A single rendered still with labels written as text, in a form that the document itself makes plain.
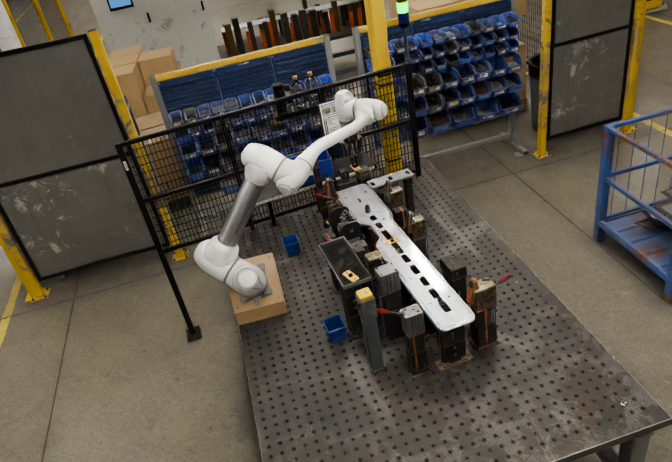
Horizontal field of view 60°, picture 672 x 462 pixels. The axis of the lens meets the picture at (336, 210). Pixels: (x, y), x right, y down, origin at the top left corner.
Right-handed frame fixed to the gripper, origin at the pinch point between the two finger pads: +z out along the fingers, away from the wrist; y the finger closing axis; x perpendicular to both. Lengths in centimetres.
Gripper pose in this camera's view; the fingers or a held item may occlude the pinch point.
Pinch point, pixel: (354, 160)
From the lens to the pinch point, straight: 325.9
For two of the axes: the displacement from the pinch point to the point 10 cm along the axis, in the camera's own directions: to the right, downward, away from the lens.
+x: -3.5, -4.5, 8.2
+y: 9.2, -3.2, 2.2
